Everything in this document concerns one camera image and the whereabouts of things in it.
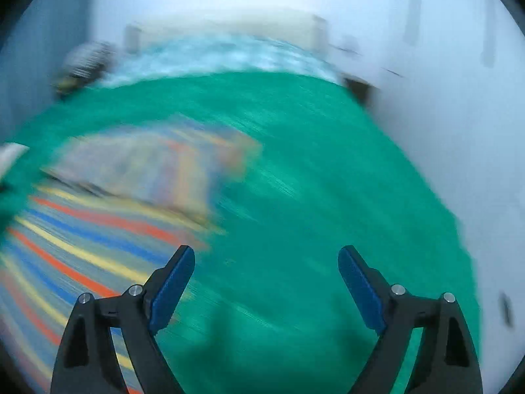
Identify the green checkered bedsheet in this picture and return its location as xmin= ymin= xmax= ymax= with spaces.
xmin=98 ymin=35 xmax=343 ymax=89

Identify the white wardrobe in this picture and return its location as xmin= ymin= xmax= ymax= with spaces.
xmin=369 ymin=0 xmax=525 ymax=378

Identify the dark wooden bedside table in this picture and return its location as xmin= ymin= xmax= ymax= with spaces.
xmin=342 ymin=76 xmax=380 ymax=107

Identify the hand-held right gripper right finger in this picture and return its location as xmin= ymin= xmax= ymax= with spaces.
xmin=338 ymin=245 xmax=482 ymax=394

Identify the striped knit shirt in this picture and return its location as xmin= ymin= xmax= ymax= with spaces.
xmin=0 ymin=115 xmax=263 ymax=394

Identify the green patterned blanket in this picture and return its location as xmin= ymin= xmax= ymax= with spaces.
xmin=0 ymin=72 xmax=480 ymax=394

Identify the pile of striped cloths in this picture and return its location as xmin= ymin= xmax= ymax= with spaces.
xmin=53 ymin=41 xmax=119 ymax=91

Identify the patterned cream pillow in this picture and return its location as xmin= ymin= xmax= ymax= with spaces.
xmin=0 ymin=143 xmax=30 ymax=181

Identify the grey-blue curtain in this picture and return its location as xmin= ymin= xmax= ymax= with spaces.
xmin=0 ymin=0 xmax=95 ymax=132

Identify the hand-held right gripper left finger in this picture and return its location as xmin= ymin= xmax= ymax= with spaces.
xmin=50 ymin=245 xmax=195 ymax=394

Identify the cream padded headboard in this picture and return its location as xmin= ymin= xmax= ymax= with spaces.
xmin=125 ymin=8 xmax=329 ymax=50

